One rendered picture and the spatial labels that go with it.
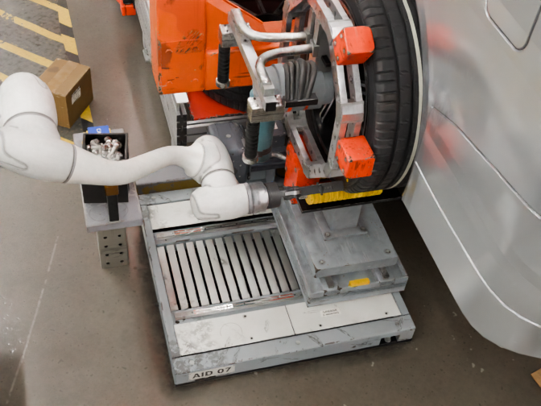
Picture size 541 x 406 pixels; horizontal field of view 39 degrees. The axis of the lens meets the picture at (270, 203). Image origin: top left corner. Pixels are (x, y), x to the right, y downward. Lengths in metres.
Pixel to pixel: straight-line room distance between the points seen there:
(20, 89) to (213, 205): 0.58
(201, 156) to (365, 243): 0.76
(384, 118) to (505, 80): 0.48
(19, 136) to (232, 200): 0.60
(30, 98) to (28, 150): 0.16
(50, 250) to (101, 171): 1.00
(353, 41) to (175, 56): 0.85
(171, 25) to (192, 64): 0.17
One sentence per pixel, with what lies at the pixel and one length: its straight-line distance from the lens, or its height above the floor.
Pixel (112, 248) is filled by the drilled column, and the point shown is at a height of 0.10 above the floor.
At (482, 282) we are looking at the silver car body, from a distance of 1.77.
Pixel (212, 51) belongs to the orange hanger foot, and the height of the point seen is 0.68.
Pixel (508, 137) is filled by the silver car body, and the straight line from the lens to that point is 1.59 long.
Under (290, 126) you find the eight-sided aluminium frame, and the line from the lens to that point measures 2.44.
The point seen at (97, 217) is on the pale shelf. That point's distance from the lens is 2.38.
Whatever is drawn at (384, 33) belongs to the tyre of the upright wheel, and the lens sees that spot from 1.99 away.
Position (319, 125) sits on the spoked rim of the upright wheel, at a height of 0.62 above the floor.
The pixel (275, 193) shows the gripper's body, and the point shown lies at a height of 0.67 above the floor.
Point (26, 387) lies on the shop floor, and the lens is 2.59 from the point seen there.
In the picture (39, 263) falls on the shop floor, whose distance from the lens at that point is 2.88.
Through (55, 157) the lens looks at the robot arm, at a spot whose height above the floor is 0.93.
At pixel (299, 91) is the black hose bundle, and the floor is 1.00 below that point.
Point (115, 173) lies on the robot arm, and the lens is 1.97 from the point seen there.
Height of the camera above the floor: 2.20
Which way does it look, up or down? 46 degrees down
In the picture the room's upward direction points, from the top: 7 degrees clockwise
